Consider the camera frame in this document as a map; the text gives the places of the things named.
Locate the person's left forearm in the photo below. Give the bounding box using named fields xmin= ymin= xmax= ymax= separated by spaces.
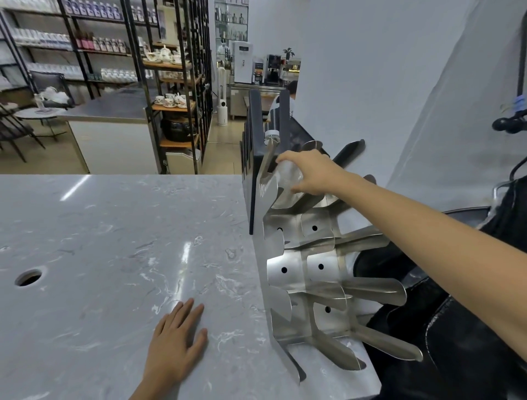
xmin=129 ymin=380 xmax=175 ymax=400

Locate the black coffee machine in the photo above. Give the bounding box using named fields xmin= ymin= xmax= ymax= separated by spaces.
xmin=265 ymin=54 xmax=283 ymax=85

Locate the white tower fan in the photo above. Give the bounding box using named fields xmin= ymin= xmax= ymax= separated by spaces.
xmin=216 ymin=66 xmax=229 ymax=127

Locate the white counter island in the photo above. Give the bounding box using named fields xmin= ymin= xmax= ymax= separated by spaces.
xmin=57 ymin=86 xmax=166 ymax=174

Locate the black metal tea shelf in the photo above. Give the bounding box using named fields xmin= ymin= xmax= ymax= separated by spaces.
xmin=123 ymin=0 xmax=214 ymax=175

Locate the white storage bin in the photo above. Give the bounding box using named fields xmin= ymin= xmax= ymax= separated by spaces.
xmin=165 ymin=148 xmax=203 ymax=174

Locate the black clamp mount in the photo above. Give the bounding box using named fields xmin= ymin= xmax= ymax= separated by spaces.
xmin=492 ymin=108 xmax=527 ymax=135

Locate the group of floral teacups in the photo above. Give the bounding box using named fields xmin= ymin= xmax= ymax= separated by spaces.
xmin=154 ymin=93 xmax=193 ymax=109

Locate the row of white bottles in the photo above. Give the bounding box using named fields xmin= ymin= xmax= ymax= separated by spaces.
xmin=61 ymin=0 xmax=124 ymax=21
xmin=100 ymin=68 xmax=139 ymax=84
xmin=12 ymin=27 xmax=74 ymax=51

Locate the floral porcelain tea set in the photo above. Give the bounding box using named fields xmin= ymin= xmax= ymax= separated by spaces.
xmin=143 ymin=45 xmax=184 ymax=65

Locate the round white side table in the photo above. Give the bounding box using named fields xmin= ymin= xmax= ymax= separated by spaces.
xmin=14 ymin=107 xmax=67 ymax=141

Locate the white water dispenser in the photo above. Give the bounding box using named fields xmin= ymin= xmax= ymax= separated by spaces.
xmin=232 ymin=41 xmax=254 ymax=85

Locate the black folding chair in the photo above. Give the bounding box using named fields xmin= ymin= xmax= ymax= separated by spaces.
xmin=0 ymin=102 xmax=47 ymax=163

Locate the black metal bottle shelving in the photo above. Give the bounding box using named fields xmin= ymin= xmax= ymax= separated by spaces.
xmin=0 ymin=0 xmax=162 ymax=101

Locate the person's left hand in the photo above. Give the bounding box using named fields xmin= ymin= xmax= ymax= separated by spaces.
xmin=142 ymin=298 xmax=208 ymax=388

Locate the person's right hand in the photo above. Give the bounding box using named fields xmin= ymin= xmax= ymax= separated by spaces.
xmin=275 ymin=149 xmax=351 ymax=197

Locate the white plastic bag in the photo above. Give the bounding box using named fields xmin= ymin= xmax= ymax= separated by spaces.
xmin=39 ymin=86 xmax=71 ymax=104

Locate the row of pink bottles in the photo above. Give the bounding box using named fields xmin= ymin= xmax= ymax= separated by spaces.
xmin=75 ymin=36 xmax=129 ymax=54

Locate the clear plastic bottle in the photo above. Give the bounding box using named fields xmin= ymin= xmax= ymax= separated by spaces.
xmin=259 ymin=129 xmax=307 ymax=210

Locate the black cooking pot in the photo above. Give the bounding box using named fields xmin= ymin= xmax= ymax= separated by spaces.
xmin=161 ymin=116 xmax=195 ymax=143

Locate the person's right forearm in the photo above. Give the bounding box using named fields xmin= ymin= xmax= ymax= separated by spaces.
xmin=331 ymin=170 xmax=527 ymax=364

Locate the stainless steel bottle rack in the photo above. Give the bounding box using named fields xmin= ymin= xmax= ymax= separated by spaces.
xmin=252 ymin=139 xmax=425 ymax=385

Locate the black slotted organiser box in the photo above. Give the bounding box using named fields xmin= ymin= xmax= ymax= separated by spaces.
xmin=240 ymin=88 xmax=330 ymax=236

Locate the black mesh chair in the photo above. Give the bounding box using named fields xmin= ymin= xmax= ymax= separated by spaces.
xmin=28 ymin=70 xmax=77 ymax=110

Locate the stainless steel counter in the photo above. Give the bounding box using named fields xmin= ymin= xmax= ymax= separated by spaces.
xmin=229 ymin=82 xmax=289 ymax=121

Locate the glass shelf of bottles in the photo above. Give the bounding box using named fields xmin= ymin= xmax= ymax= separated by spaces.
xmin=214 ymin=0 xmax=250 ymax=43

